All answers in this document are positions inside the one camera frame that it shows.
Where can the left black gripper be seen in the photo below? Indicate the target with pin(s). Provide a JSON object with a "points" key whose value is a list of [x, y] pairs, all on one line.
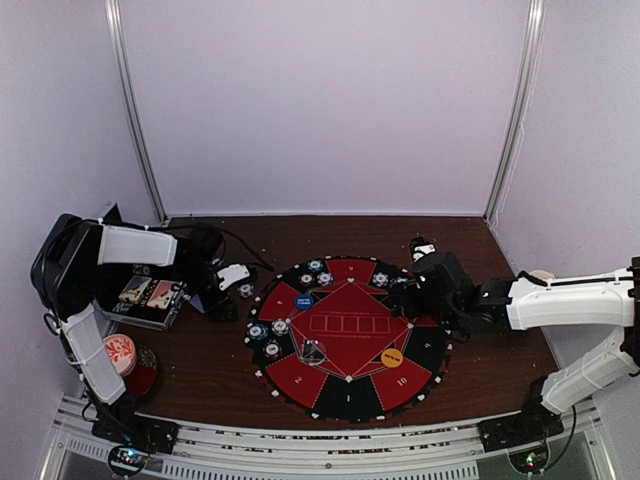
{"points": [[215, 308]]}

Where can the red gold card box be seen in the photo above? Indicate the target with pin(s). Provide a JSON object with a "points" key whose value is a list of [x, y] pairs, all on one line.
{"points": [[162, 295]]}

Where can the blue small blind button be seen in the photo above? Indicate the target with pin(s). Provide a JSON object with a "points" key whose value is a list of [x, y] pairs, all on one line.
{"points": [[304, 302]]}

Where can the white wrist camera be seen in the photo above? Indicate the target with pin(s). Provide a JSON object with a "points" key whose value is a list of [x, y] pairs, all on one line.
{"points": [[234, 274], [420, 247]]}

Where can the right aluminium frame post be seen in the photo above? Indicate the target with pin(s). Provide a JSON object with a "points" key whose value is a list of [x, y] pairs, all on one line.
{"points": [[515, 127]]}

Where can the aluminium frame post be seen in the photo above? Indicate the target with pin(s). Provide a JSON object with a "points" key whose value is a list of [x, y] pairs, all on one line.
{"points": [[117, 37], [515, 127]]}

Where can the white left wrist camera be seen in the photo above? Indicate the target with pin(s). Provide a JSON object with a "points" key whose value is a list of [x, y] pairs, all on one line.
{"points": [[234, 274]]}

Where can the left aluminium frame post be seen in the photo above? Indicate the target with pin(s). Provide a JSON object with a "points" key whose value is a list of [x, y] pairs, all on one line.
{"points": [[117, 37]]}

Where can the aluminium poker case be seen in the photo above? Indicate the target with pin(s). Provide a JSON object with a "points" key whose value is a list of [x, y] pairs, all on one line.
{"points": [[128, 250]]}

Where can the round red black poker mat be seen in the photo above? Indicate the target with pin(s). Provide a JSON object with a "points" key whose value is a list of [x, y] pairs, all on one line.
{"points": [[354, 320]]}

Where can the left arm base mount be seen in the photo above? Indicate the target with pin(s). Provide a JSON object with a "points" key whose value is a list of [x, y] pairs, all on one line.
{"points": [[120, 423]]}

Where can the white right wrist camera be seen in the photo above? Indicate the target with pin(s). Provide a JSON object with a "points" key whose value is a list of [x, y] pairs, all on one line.
{"points": [[420, 247]]}

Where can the white grey chip stack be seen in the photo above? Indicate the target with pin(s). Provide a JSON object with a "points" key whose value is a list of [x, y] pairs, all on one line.
{"points": [[246, 290]]}

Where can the red floral round tin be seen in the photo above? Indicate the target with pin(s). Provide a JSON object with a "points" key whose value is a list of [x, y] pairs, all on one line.
{"points": [[122, 353]]}

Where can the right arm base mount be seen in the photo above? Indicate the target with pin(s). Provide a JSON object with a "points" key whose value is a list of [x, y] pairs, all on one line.
{"points": [[514, 431]]}

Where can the front aluminium rail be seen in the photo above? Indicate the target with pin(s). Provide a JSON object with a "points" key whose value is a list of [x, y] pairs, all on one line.
{"points": [[452, 450]]}

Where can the white chips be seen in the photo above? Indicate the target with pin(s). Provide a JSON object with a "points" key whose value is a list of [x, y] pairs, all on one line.
{"points": [[280, 328], [325, 279], [380, 279]]}

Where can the black gold card box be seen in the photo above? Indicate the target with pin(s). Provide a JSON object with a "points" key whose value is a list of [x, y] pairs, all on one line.
{"points": [[133, 292]]}

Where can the orange big blind button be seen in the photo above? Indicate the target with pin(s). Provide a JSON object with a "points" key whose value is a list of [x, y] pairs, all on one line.
{"points": [[392, 358]]}

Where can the red black chips seat three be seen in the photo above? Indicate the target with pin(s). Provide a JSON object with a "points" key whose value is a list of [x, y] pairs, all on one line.
{"points": [[272, 350]]}

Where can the patterned paper cup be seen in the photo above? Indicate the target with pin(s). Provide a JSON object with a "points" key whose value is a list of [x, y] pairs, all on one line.
{"points": [[542, 274]]}

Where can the red black chips seat five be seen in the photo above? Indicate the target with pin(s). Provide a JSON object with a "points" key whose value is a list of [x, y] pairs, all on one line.
{"points": [[306, 279]]}

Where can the blue playing card deck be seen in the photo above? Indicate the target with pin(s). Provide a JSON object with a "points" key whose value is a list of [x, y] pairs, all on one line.
{"points": [[197, 304]]}

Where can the dark red round lid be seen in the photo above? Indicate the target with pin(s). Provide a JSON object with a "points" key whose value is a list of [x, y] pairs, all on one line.
{"points": [[143, 376]]}

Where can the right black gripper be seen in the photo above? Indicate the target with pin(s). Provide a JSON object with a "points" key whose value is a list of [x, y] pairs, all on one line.
{"points": [[410, 307]]}

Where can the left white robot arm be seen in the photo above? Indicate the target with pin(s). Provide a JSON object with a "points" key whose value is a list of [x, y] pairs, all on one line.
{"points": [[65, 276]]}

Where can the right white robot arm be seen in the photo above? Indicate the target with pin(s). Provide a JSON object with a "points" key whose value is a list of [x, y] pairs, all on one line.
{"points": [[526, 302]]}

